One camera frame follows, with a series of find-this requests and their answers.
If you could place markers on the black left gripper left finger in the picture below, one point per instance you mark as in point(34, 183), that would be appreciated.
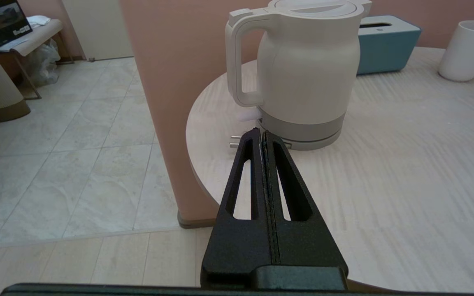
point(237, 246)

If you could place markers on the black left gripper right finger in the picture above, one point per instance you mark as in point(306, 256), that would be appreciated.
point(309, 246)

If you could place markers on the white electric kettle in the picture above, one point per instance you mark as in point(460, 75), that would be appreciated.
point(307, 70)

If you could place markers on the grey power plug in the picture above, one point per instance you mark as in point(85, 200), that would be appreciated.
point(237, 142)

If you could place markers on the grey round kettle base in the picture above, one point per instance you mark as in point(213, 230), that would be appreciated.
point(307, 137)

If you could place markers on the blue-grey tissue box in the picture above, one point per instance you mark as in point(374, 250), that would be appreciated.
point(385, 47)

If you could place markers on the clear plastic bag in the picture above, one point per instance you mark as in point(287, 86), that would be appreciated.
point(43, 63)

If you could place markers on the small white stool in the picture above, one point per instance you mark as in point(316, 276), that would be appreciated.
point(35, 39)

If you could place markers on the black box appliance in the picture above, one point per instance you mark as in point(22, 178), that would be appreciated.
point(0, 22)

